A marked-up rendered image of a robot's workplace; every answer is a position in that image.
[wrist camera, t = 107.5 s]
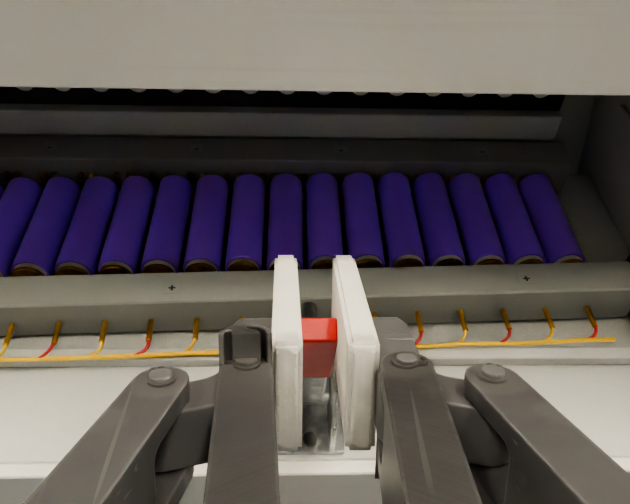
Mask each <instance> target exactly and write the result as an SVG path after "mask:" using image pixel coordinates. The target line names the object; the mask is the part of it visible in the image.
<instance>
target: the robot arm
mask: <svg viewBox="0 0 630 504"><path fill-rule="evenodd" d="M331 318H336V319H337V336H338V342H337V347H336V353H335V359H334V362H335V370H336V378H337V386H338V394H339V402H340V411H341V419H342V427H343V435H344V443H345V447H349V450H370V449H371V446H375V434H376V432H377V443H376V463H375V479H379V480H380V488H381V496H382V504H630V474H629V473H627V472H626V471H625V470H624V469H623V468H622V467H621V466H620V465H619V464H617V463H616V462H615V461H614V460H613V459H612V458H611V457H610V456H608V455H607V454H606V453H605V452H604V451H603V450H602V449H601V448H600V447H598V446H597V445H596V444H595V443H594V442H593V441H592V440H591V439H590V438H588V437H587V436H586V435H585V434H584V433H583V432H582V431H581V430H580V429H578V428H577V427H576V426H575V425H574V424H573V423H572V422H571V421H570V420H568V419H567V418H566V417H565V416H564V415H563V414H562V413H561V412H559V411H558V410H557V409H556V408H555V407H554V406H553V405H552V404H551V403H549V402H548V401H547V400H546V399H545V398H544V397H543V396H542V395H541V394H539V393H538V392H537V391H536V390H535V389H534V388H533V387H532V386H531V385H529V384H528V383H527V382H526V381H525V380H524V379H523V378H522V377H521V376H519V375H518V374H517V373H516V372H514V371H512V370H511V369H509V368H506V367H503V366H501V365H499V364H494V363H486V364H476V365H471V366H470V367H468V368H467V369H466V371H465V376H464V379H460V378H454V377H449V376H445V375H441V374H438V373H436V371H435V368H434V365H433V363H432V362H431V360H430V359H428V358H427V357H425V356H423V355H421V354H419V352H418V349H417V347H416V345H415V342H414V340H413V337H412V335H411V333H410V330H409V328H408V326H407V324H406V323H405V322H403V321H402V320H401V319H399V318H398V317H371V313H370V310H369V306H368V303H367V300H366V296H365V293H364V289H363V286H362V283H361V279H360V276H359V272H358V269H357V266H356V262H355V259H354V258H352V256H351V255H336V258H333V264H332V305H331ZM218 343H219V372H218V373H216V374H215V375H213V376H210V377H208V378H204V379H200V380H196V381H189V375H188V374H187V372H186V371H184V370H182V369H180V368H175V367H165V366H159V367H157V368H156V367H154V368H150V369H148V370H146V371H143V372H141V373H140V374H138V375H137V376H136V377H134V379H133V380H132V381H131V382H130V383H129V384H128V385H127V386H126V388H125V389H124V390H123V391H122V392H121V393H120V394H119V395H118V397H117V398H116V399H115V400H114V401H113V402H112V403H111V404H110V406H109V407H108V408H107V409H106V410H105V411H104V412H103V414H102V415H101V416H100V417H99V418H98V419H97V420H96V421H95V423H94V424H93V425H92V426H91V427H90V428H89V429H88V430H87V432H86V433H85V434H84V435H83V436H82V437H81V438H80V440H79V441H78V442H77V443H76V444H75V445H74V446H73V447H72V449H71V450H70V451H69V452H68V453H67V454H66V455H65V456H64V458H63V459H62V460H61V461H60V462H59V463H58V464H57V466H56V467H55V468H54V469H53V470H52V471H51V472H50V473H49V475H48V476H47V477H46V478H45V479H44V480H43V481H42V482H41V484H40V485H39V486H38V487H37V488H36V489H35V490H34V491H33V493H32V494H31V495H30V496H29V497H28V498H27V499H26V501H25V502H24V503H23V504H179V502H180V500H181V498H182V496H183V494H184V492H185V491H186V489H187V487H188V485H189V483H190V481H191V479H192V477H193V473H194V466H195V465H200V464H204V463H208V464H207V472H206V480H205V489H204V497H203V504H281V502H280V485H279V468H278V451H297V447H302V382H303V341H302V326H301V312H300V298H299V283H298V269H297V258H294V256H293V255H278V258H275V265H274V288H273V311H272V318H246V319H239V320H238V321H237V322H236V323H234V324H233V325H231V326H228V327H226V328H224V329H222V330H221V331H220V333H219V334H218Z"/></svg>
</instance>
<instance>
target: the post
mask: <svg viewBox="0 0 630 504"><path fill-rule="evenodd" d="M619 105H624V106H625V107H626V109H627V110H628V112H629V113H630V96H613V95H596V99H595V103H594V107H593V111H592V115H591V119H590V123H589V127H588V131H587V135H586V139H585V143H584V148H583V152H582V156H581V160H580V164H579V168H578V172H577V174H588V172H589V170H590V168H591V166H592V163H593V161H594V159H595V157H596V155H597V153H598V150H599V148H600V146H601V144H602V142H603V140H604V137H605V135H606V133H607V131H608V129H609V127H610V124H611V122H612V120H613V118H614V116H615V114H616V111H617V109H618V107H619Z"/></svg>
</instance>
